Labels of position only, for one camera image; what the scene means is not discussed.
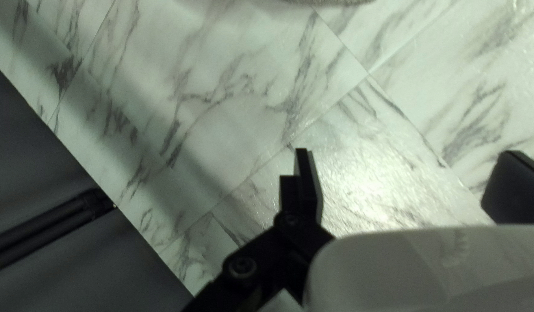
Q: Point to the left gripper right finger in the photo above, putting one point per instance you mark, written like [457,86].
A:
[514,190]

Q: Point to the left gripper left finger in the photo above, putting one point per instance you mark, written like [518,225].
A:
[308,190]

